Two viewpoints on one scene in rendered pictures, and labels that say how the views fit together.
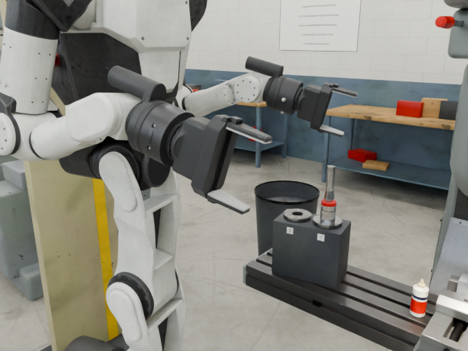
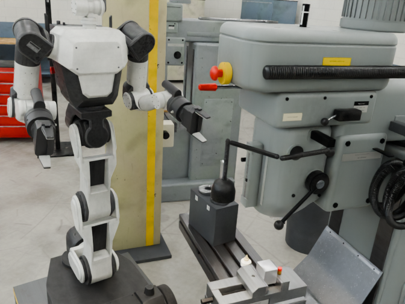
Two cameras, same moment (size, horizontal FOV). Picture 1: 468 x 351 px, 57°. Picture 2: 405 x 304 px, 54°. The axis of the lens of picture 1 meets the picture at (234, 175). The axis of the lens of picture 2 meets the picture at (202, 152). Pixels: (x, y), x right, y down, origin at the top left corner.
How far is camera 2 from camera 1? 1.01 m
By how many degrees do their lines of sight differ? 27
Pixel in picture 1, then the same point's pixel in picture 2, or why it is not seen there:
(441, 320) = (231, 281)
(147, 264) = (87, 190)
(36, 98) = (26, 93)
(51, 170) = (119, 122)
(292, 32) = not seen: outside the picture
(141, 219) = (80, 163)
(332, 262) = (212, 227)
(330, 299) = (202, 250)
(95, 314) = (137, 224)
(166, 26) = (98, 61)
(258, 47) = not seen: hidden behind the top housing
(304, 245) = (201, 210)
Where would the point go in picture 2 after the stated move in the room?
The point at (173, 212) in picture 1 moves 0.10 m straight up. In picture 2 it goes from (108, 164) to (107, 143)
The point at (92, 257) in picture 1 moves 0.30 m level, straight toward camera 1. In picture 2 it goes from (140, 186) to (127, 204)
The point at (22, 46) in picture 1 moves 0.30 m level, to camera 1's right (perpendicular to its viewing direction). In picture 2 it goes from (18, 69) to (76, 81)
